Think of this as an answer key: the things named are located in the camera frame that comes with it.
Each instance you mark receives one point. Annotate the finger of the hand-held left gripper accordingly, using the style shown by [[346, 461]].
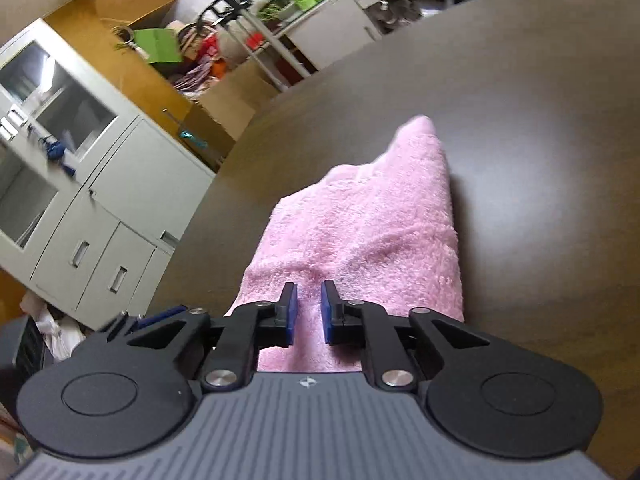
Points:
[[155, 316]]

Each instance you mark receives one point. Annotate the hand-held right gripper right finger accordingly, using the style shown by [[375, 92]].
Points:
[[329, 317]]

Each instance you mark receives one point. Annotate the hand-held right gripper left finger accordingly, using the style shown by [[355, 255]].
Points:
[[289, 315]]

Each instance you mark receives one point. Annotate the pink towel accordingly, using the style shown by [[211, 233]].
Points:
[[360, 220]]

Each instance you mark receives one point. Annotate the white crumpled plastic bags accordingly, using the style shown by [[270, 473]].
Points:
[[57, 332]]

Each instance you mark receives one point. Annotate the dark ribbed box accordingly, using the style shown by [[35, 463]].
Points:
[[20, 347]]

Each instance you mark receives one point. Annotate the white glass-door cabinet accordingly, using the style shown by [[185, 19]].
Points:
[[125, 180]]

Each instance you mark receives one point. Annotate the blue key tassel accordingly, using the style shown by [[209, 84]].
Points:
[[57, 152]]

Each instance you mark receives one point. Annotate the cardboard box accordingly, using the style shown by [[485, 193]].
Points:
[[235, 102]]

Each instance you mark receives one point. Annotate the pile of colourful bags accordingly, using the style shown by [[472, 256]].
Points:
[[205, 62]]

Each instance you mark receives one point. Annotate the green box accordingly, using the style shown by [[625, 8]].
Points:
[[160, 45]]

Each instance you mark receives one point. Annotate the white side desk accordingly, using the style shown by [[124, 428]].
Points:
[[330, 35]]

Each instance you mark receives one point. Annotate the small potted plant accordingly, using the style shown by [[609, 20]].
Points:
[[272, 10]]

